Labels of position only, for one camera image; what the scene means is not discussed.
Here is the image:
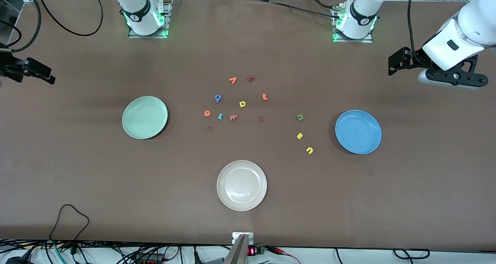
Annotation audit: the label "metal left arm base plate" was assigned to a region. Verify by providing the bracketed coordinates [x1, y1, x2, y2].
[332, 6, 374, 43]

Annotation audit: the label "blue plate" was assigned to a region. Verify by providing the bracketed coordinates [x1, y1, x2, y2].
[335, 109, 382, 155]

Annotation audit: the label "red clip wires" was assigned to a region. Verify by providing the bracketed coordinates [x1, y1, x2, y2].
[267, 247, 301, 264]

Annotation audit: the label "black right arm wrist cable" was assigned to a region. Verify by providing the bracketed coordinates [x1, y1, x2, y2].
[0, 0, 42, 53]

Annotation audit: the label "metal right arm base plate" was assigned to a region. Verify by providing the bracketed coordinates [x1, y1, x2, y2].
[128, 2, 171, 39]

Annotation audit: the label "cream white plate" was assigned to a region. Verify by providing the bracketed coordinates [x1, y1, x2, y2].
[217, 160, 268, 212]

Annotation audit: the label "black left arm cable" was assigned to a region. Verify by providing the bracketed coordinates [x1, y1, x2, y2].
[407, 0, 431, 69]

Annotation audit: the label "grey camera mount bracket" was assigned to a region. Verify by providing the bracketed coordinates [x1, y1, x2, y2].
[224, 232, 255, 264]

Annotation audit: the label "flat black cable loop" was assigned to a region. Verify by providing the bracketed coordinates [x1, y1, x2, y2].
[393, 248, 431, 259]

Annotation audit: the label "pale green plate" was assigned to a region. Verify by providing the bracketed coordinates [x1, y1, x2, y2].
[122, 96, 169, 140]

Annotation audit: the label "black power plug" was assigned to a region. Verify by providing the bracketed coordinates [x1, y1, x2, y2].
[8, 250, 31, 264]

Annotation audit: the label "black cable to arm base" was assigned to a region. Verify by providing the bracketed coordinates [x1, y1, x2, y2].
[232, 0, 343, 19]

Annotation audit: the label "thin black cable loop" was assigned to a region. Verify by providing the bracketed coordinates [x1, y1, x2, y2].
[50, 204, 90, 253]

